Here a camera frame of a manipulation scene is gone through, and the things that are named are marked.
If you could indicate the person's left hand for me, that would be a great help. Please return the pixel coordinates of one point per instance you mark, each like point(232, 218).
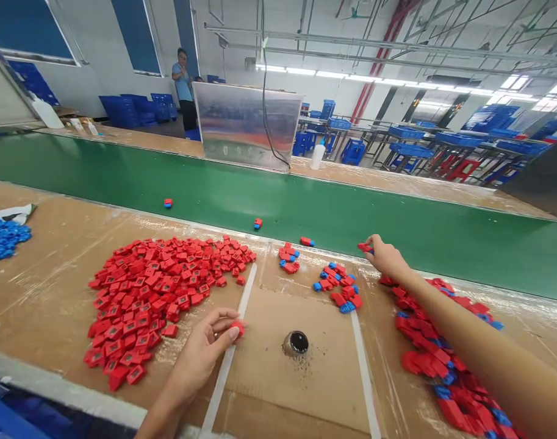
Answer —
point(205, 345)

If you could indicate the brown cardboard sheet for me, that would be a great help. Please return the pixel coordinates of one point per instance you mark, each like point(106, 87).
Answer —
point(301, 366)

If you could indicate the single red plastic part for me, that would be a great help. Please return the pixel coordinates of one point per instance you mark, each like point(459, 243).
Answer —
point(238, 330)

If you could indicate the medium cluster of red-blue assemblies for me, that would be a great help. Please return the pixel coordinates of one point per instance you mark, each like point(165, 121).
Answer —
point(340, 288)

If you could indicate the large heap of red-blue assemblies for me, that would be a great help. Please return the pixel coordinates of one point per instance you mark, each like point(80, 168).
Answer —
point(443, 361)

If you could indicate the white squeeze bottle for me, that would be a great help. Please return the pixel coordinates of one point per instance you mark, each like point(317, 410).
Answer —
point(317, 156)

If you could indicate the person's right hand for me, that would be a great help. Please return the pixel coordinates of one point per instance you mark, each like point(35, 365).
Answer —
point(388, 258)

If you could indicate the large white plastic jug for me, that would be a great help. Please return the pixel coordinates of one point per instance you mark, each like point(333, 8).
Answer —
point(49, 112)

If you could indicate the small white bottle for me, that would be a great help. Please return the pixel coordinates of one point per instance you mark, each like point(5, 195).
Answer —
point(92, 128)

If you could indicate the red plastic stools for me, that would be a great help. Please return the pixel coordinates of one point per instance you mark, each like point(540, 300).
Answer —
point(456, 167)

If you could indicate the blue plastic stools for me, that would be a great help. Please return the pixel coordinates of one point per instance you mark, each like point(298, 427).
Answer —
point(324, 146)

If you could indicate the white plastic strip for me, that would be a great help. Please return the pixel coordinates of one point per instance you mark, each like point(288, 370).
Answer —
point(364, 375)
point(234, 329)

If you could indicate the torn paper scrap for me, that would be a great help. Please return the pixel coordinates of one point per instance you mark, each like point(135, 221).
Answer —
point(15, 212)

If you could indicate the small cluster of red-blue assemblies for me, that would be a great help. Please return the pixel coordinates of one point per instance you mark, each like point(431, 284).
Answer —
point(288, 259)

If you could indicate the pile of red plastic housings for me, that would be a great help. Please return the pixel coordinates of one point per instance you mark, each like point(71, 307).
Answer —
point(154, 292)

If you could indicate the red ceiling pipes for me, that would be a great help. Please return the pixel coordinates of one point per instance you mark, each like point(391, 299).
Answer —
point(383, 39)

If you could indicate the blue plastic bin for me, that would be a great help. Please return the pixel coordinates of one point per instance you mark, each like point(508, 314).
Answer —
point(17, 416)

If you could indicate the green conveyor belt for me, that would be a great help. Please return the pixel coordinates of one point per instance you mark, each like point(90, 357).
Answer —
point(278, 201)

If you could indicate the dark grey box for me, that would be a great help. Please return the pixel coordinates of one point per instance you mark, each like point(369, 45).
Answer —
point(541, 183)

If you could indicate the shiny metal box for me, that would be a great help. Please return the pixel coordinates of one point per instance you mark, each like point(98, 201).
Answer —
point(246, 123)

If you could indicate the stack of blue crates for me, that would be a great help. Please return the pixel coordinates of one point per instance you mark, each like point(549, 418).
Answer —
point(138, 109)

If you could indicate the tables with blue crates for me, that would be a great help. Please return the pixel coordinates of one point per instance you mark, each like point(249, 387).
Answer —
point(461, 146)

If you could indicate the pile of blue plastic pieces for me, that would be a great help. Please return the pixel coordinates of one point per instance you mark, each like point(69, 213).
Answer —
point(1, 238)

